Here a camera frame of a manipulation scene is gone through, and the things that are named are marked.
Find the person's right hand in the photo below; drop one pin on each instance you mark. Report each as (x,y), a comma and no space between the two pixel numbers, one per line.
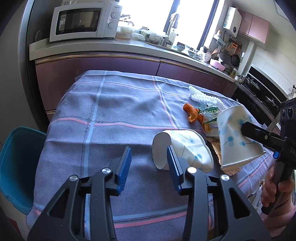
(270,188)

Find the black frying pan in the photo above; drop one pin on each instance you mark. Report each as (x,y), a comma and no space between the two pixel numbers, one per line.
(235,61)

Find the white microwave oven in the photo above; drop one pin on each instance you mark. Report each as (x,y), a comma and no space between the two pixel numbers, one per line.
(83,20)

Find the blue plastic trash bin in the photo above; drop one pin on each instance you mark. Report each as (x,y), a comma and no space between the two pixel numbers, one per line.
(19,160)

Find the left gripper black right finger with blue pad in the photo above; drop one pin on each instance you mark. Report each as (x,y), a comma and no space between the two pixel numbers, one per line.
(234,216)

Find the purple kitchen cabinet counter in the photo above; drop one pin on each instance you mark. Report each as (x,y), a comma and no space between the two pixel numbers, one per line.
(58,64)

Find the brown plastic wrapper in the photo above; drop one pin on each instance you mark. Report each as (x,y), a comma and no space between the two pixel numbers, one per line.
(215,142)

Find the purple plaid tablecloth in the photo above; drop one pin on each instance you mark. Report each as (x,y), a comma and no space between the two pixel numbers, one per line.
(101,114)

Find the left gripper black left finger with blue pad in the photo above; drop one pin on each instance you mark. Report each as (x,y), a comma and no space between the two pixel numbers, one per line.
(63,217)

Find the orange peel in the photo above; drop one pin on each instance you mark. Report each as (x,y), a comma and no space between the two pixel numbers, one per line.
(195,115)

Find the pink wall cabinet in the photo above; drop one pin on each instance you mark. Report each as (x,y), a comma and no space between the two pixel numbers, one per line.
(254,27)

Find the crushed white floral paper cup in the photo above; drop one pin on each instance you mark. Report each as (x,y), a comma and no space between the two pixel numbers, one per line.
(187,144)

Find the white foam fruit net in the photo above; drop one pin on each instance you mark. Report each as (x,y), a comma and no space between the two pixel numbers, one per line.
(198,96)

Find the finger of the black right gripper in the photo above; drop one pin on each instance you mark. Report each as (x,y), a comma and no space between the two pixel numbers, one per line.
(261,136)

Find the pink sweater forearm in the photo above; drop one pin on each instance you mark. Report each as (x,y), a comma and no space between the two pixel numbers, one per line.
(279,219)

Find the kitchen faucet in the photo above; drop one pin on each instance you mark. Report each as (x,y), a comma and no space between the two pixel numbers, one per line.
(170,34)

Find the white water heater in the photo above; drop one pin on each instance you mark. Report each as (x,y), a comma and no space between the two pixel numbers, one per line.
(232,21)

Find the black camera box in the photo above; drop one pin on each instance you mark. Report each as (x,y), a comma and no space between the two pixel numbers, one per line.
(288,119)

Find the green printed plastic wrapper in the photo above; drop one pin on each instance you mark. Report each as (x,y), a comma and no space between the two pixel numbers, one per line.
(209,113)

